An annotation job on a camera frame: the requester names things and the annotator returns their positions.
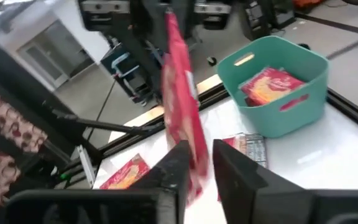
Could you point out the red popcorn bag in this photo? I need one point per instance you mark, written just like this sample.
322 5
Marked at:
126 174
269 87
250 149
252 102
182 109

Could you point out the light wooden side board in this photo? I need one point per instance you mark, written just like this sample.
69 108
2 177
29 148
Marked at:
148 113

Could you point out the glass door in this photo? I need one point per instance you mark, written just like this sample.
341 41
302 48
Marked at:
51 53

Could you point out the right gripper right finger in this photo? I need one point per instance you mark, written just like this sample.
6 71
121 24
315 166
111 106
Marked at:
253 193

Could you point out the cream red patterned cloth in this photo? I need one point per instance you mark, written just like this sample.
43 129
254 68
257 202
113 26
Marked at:
8 124

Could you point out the teal plastic basket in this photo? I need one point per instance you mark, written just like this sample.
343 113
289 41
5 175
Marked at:
287 121

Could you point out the black computer case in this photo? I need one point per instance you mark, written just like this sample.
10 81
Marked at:
281 14
256 18

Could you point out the black caster wheel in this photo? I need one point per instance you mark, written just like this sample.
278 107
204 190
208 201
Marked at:
211 61

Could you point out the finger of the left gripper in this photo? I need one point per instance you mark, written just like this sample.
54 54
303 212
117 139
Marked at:
187 21
155 28

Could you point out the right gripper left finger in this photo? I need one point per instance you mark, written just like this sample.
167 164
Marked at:
154 199

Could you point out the blue black equipment cart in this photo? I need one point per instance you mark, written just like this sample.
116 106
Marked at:
126 71

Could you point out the orange floor device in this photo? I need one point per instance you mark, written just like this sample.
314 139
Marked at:
306 3

